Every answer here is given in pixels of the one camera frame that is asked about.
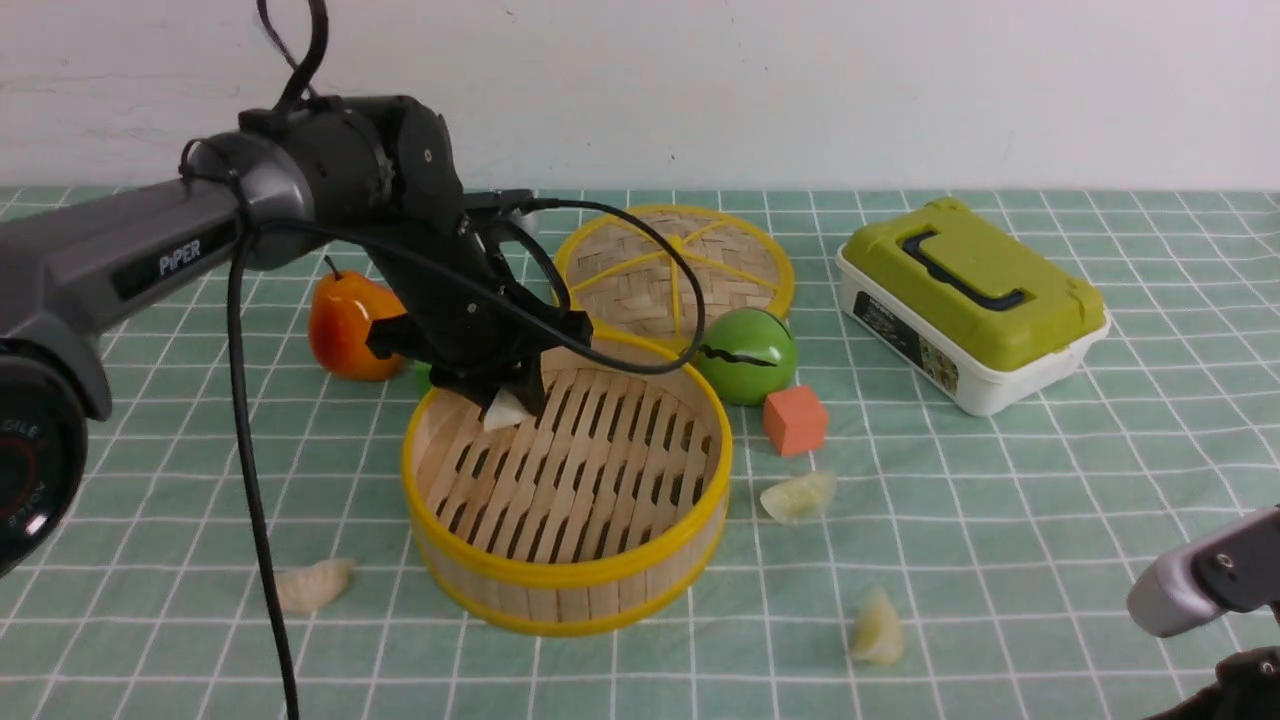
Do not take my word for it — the green toy apple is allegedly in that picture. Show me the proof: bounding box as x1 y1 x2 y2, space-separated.
692 307 799 406

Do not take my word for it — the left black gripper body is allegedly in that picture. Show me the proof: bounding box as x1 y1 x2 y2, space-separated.
364 190 593 389

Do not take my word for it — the green lidded white box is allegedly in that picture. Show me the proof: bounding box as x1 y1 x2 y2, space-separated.
835 196 1111 416

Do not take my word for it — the bamboo steamer tray yellow rim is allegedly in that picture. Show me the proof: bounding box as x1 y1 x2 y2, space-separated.
401 348 733 637

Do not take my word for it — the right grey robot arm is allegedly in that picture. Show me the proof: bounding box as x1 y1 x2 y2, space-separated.
1126 506 1279 719

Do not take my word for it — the woven bamboo steamer lid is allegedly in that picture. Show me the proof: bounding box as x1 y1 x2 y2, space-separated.
554 204 795 350

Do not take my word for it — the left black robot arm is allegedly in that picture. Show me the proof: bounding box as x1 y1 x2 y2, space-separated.
1 96 593 571

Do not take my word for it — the orange foam cube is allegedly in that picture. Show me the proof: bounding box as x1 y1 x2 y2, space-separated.
763 384 829 457

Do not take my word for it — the black cable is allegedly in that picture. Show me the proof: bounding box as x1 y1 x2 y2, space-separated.
180 0 707 720

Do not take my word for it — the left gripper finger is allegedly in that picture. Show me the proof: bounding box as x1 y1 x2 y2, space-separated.
506 354 547 416
431 372 500 411

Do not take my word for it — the green foam cube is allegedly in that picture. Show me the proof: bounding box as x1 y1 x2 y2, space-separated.
413 361 433 397

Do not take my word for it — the green checkered tablecloth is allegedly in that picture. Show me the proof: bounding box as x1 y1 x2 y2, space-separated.
1 190 1279 719

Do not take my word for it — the orange red toy pear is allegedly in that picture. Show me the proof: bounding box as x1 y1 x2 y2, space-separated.
307 255 404 382

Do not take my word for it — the white dumpling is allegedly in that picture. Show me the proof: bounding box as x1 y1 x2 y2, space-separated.
483 389 531 433
274 559 357 615

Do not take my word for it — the pale green dumpling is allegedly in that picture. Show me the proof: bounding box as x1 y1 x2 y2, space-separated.
850 585 906 666
759 471 838 525

